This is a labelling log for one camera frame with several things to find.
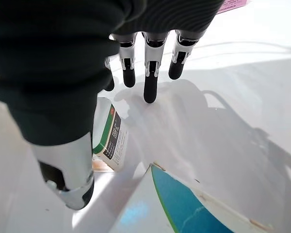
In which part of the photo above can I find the blue white medicine box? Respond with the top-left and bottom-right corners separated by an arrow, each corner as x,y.
108,163 -> 275,233

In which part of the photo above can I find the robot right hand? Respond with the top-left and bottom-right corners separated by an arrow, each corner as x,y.
0,0 -> 225,211

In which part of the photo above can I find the green white medicine box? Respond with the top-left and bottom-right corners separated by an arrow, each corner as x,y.
92,97 -> 130,173

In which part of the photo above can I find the pink medicine box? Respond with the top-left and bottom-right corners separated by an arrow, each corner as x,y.
217,0 -> 249,9

